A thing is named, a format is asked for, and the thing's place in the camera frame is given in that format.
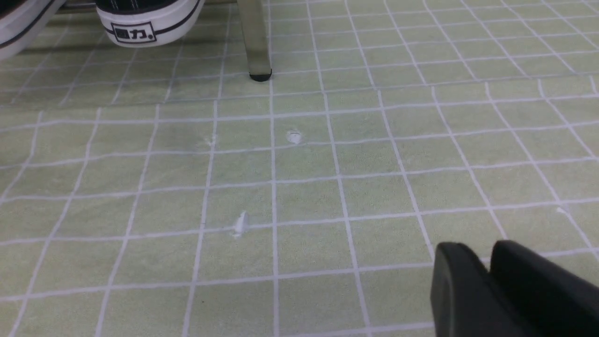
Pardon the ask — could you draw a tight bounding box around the black white canvas sneaker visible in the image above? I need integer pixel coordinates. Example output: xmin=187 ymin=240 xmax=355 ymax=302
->
xmin=0 ymin=0 xmax=65 ymax=60
xmin=95 ymin=0 xmax=205 ymax=48

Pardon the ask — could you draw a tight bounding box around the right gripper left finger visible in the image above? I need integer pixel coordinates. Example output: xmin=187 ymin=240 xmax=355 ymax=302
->
xmin=430 ymin=242 xmax=539 ymax=337

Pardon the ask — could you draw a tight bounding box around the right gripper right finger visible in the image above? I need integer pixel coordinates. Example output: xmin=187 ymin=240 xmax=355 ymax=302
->
xmin=490 ymin=240 xmax=599 ymax=337

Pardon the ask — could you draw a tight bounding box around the silver metal shoe rack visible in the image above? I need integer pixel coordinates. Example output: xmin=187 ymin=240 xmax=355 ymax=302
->
xmin=58 ymin=0 xmax=272 ymax=82

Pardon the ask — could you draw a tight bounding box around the black white canvas sneaker right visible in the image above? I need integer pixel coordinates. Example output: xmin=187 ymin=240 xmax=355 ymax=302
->
xmin=95 ymin=0 xmax=205 ymax=48

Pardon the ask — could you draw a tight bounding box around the black white canvas sneaker left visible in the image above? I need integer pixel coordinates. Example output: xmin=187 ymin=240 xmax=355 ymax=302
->
xmin=0 ymin=0 xmax=65 ymax=60

